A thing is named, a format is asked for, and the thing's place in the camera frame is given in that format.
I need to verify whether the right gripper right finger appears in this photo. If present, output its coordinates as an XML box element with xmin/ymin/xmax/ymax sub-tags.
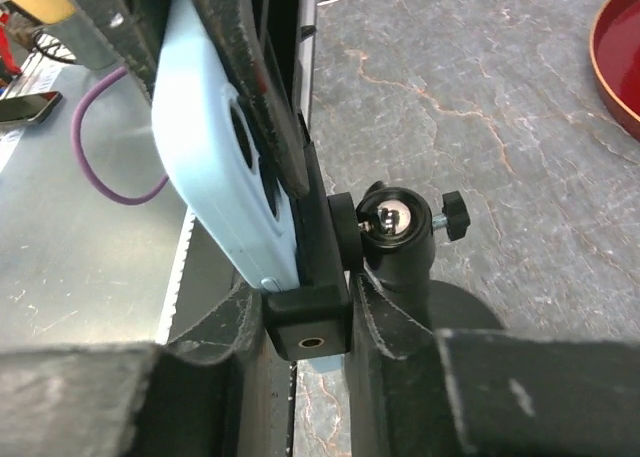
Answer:
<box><xmin>347</xmin><ymin>276</ymin><xmax>639</xmax><ymax>456</ymax></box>

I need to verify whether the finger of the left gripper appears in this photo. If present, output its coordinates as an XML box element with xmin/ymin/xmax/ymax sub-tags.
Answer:
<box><xmin>192</xmin><ymin>0</ymin><xmax>309</xmax><ymax>198</ymax></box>
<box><xmin>71</xmin><ymin>0</ymin><xmax>165</xmax><ymax>99</ymax></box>

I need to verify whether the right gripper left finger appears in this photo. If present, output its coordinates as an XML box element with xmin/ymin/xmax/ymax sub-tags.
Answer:
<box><xmin>1</xmin><ymin>284</ymin><xmax>265</xmax><ymax>456</ymax></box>

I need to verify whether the blue case phone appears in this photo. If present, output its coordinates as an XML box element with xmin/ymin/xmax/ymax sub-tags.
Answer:
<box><xmin>150</xmin><ymin>0</ymin><xmax>346</xmax><ymax>373</ymax></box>

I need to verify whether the black round phone stand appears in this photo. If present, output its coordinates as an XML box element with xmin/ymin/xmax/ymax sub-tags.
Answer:
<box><xmin>263</xmin><ymin>119</ymin><xmax>503</xmax><ymax>361</ymax></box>

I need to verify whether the phone on metal table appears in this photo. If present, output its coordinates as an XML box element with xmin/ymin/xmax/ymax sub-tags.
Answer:
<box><xmin>0</xmin><ymin>91</ymin><xmax>63</xmax><ymax>127</ymax></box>

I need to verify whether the red round tray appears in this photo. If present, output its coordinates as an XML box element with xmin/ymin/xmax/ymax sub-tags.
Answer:
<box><xmin>589</xmin><ymin>0</ymin><xmax>639</xmax><ymax>139</ymax></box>

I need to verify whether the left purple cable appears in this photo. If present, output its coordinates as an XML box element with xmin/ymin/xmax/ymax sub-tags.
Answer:
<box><xmin>70</xmin><ymin>66</ymin><xmax>171</xmax><ymax>207</ymax></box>

